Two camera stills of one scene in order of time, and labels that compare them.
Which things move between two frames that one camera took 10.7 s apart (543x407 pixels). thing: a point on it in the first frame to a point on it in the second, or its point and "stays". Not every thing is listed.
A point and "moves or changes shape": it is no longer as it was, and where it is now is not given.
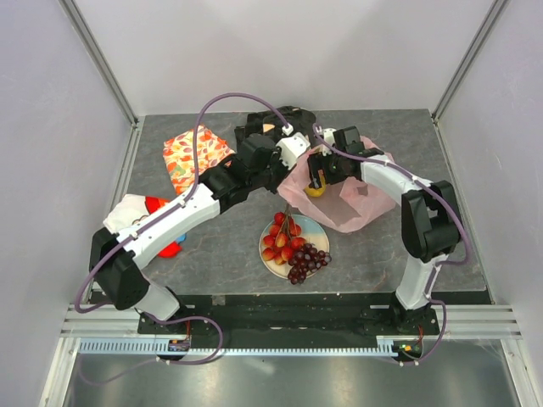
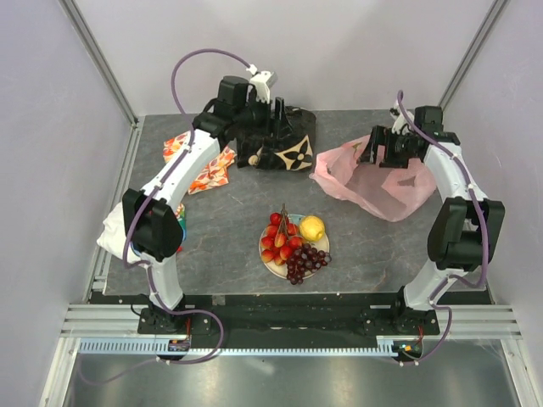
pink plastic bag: x=353 y=206 moves or changes shape
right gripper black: x=318 y=161 to x=382 y=136
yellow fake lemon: x=316 y=192 to x=311 y=228
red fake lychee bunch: x=283 y=238 stays
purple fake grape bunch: x=307 y=259 stays
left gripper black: x=272 y=187 to x=282 y=125
